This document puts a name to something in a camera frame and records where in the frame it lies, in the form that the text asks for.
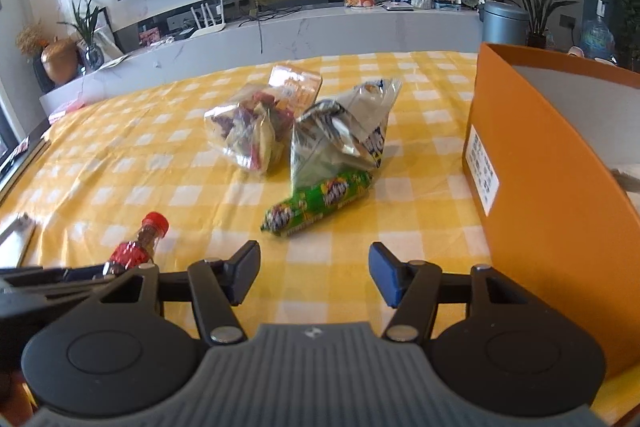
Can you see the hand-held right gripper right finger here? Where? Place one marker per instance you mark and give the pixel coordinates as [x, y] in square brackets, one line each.
[382, 274]

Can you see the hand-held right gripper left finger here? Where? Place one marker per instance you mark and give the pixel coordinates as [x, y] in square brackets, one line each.
[245, 272]

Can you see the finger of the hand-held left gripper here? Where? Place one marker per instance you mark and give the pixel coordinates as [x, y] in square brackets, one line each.
[45, 289]
[50, 273]

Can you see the green candy roll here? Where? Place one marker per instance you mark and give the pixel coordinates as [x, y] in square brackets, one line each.
[320, 202]

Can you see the small cola bottle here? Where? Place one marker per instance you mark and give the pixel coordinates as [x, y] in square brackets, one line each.
[145, 234]

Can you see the silver green snack bag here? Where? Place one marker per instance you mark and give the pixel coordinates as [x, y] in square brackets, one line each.
[330, 142]

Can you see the clear bag of mixed snacks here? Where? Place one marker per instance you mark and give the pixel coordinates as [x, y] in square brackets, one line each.
[250, 127]

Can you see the orange cardboard box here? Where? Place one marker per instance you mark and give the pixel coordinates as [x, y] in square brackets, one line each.
[540, 217]

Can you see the silver stand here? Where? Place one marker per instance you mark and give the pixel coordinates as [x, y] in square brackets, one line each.
[17, 237]

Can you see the black notebook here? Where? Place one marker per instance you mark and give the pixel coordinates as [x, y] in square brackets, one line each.
[20, 162]

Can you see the yellow checkered tablecloth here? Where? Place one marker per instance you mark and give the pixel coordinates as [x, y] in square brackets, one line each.
[150, 167]

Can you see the pink box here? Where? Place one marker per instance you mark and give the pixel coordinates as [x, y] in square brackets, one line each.
[65, 111]

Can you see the golden vase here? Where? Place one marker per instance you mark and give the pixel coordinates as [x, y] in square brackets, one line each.
[60, 63]

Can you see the loose papers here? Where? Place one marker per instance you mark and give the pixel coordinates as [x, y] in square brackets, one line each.
[115, 62]

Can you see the glass vase with plant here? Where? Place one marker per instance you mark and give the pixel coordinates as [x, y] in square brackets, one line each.
[92, 54]

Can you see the dried flower vase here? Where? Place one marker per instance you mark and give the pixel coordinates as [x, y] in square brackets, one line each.
[31, 42]

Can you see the white router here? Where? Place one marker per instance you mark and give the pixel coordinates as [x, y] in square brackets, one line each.
[207, 29]

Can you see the white marble console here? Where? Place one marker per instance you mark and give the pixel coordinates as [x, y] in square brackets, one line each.
[325, 32]

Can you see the pink photo card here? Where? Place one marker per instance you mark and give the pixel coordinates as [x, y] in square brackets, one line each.
[150, 38]

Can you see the silver flat device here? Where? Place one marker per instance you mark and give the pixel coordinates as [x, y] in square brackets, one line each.
[399, 7]

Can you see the grey trash can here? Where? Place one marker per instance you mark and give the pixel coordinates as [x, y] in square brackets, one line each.
[502, 24]

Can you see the pink space heater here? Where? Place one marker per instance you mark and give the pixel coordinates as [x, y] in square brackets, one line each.
[576, 52]

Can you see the potted long-leaf plant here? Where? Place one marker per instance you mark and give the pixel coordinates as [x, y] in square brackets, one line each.
[537, 7]

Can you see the blue water jug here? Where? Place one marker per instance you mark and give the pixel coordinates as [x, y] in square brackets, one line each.
[597, 37]

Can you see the picture frame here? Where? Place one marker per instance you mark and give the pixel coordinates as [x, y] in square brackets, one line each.
[111, 37]

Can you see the wall socket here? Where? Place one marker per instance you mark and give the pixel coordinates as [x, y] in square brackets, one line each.
[567, 21]

